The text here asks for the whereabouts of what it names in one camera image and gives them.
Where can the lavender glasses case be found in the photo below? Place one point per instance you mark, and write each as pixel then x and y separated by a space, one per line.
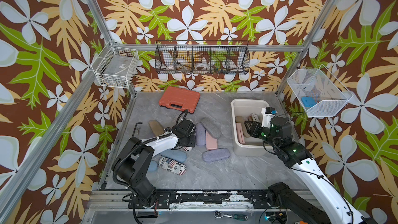
pixel 216 155

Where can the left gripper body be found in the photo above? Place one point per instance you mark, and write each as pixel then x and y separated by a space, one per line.
pixel 190 140

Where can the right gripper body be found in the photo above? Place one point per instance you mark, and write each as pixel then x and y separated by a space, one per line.
pixel 265 134

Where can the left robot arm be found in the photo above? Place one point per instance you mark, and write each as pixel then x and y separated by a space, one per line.
pixel 132 164

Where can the flag print glasses case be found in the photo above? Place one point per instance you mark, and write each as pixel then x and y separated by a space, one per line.
pixel 172 165

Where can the tan glasses case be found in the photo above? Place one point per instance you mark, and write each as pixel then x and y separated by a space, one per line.
pixel 156 128

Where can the blue object in basket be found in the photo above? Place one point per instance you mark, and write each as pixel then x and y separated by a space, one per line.
pixel 308 102

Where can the white wire basket left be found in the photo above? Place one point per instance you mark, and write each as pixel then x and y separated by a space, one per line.
pixel 115 65

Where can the white mesh basket right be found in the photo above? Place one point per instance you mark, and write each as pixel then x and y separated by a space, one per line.
pixel 321 84

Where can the red plastic tool case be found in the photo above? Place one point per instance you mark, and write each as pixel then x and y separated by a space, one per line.
pixel 180 99

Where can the grey fabric glasses case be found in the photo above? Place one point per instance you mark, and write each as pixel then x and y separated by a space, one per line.
pixel 211 127

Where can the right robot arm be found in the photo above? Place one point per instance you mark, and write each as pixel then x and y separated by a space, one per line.
pixel 335 208

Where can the black wire basket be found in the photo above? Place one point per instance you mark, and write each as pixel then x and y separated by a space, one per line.
pixel 201 57

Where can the slate blue glasses case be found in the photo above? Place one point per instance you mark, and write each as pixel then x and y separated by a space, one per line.
pixel 153 166

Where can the floral print glasses case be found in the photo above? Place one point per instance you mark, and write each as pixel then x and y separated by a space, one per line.
pixel 255 117

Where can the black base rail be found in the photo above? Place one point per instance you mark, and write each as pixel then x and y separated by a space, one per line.
pixel 163 199

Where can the ratchet wrench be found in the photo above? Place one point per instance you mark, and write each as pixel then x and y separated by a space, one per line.
pixel 239 217

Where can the pale purple glasses case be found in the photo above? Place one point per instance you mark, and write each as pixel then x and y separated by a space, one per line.
pixel 200 135

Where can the cream plastic storage box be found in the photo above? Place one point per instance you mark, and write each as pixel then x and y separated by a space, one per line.
pixel 253 147

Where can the black hex key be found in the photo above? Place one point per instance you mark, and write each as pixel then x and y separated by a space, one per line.
pixel 134 133

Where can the small pink glasses case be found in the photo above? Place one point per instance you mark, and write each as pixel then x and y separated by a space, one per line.
pixel 211 142

